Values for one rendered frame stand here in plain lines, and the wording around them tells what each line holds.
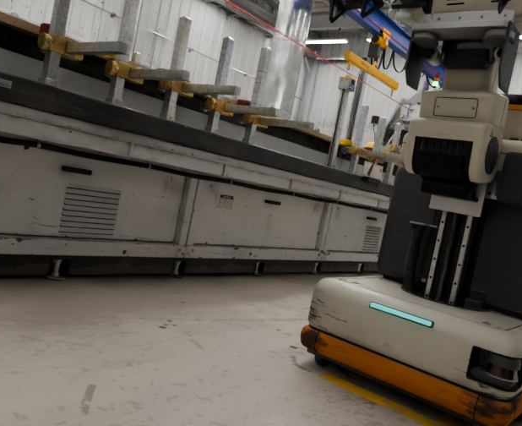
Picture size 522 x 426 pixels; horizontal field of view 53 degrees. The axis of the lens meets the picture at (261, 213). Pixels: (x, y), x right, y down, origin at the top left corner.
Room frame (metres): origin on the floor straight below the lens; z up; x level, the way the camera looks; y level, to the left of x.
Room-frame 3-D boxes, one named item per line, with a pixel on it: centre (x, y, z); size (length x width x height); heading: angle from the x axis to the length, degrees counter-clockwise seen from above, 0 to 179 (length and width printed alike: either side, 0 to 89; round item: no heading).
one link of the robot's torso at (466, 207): (1.52, -0.58, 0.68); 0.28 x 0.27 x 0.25; 51
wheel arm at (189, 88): (2.04, 0.34, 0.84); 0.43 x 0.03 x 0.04; 51
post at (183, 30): (2.07, 0.44, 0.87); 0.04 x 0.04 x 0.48; 51
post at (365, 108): (3.24, -0.50, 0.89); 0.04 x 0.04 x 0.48; 51
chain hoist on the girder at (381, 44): (8.46, -1.32, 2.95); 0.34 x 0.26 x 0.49; 141
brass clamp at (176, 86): (2.09, 0.42, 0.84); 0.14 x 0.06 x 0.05; 141
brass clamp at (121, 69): (1.89, 0.58, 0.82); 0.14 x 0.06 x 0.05; 141
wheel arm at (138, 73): (1.85, 0.49, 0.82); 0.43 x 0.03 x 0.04; 51
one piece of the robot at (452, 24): (1.46, -0.45, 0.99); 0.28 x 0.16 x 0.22; 51
